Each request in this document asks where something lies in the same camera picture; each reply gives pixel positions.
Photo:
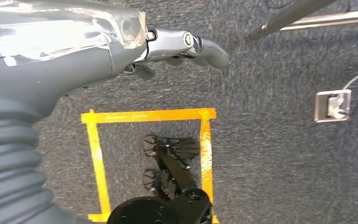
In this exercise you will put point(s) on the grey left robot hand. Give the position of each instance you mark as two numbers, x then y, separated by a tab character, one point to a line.
58	55

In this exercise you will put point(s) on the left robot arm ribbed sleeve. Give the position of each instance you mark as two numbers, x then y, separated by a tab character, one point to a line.
9	160

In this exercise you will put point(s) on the steel workbench yellow tape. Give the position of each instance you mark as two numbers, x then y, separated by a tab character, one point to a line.
290	14

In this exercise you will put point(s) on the metal floor socket box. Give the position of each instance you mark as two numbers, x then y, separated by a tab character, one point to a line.
321	106

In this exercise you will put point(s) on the black robot foot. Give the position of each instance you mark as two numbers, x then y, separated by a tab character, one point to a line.
154	182
172	146

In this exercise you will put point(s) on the yellow floor tape square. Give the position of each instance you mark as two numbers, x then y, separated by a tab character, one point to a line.
95	148

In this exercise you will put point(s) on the black robot hip block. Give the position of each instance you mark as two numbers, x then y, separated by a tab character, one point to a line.
154	210

